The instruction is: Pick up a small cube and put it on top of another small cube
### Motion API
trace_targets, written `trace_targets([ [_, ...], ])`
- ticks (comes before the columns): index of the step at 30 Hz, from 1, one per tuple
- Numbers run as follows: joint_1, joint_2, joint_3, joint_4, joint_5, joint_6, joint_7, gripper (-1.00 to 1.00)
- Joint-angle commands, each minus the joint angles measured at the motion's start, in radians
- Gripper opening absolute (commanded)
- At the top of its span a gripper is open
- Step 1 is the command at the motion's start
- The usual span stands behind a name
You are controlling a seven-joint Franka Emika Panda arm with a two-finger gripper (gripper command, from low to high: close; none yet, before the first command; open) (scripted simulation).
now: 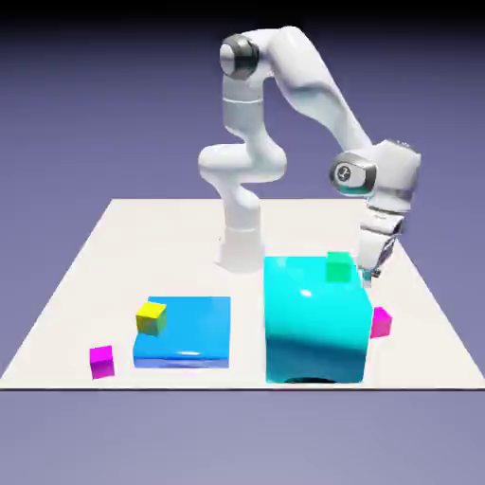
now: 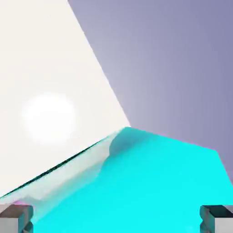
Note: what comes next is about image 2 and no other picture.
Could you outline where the large cyan box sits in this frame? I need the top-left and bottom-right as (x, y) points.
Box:
(0, 127), (233, 233)

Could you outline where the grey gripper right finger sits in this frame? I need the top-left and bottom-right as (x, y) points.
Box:
(199, 205), (233, 233)

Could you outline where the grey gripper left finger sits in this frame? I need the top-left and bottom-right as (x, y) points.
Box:
(0, 204), (34, 233)

